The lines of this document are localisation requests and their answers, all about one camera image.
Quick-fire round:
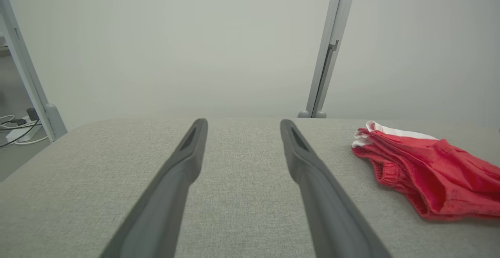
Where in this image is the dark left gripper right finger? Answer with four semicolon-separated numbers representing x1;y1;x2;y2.
280;119;393;258

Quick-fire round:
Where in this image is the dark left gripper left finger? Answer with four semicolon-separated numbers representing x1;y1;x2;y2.
100;118;209;258

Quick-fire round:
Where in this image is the red shorts white trim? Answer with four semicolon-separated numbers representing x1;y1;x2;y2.
351;120;500;222

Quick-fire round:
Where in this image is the grey fabric sofa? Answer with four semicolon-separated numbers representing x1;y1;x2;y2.
0;116;500;258

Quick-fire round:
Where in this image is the black power cable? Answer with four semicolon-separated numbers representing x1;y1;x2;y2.
0;117;41;148

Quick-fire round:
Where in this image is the grey metal partition post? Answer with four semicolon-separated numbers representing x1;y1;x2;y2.
0;0;68;142
298;0;359;119

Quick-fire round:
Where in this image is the white power strip with cables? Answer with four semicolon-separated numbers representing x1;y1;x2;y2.
0;114;50;146

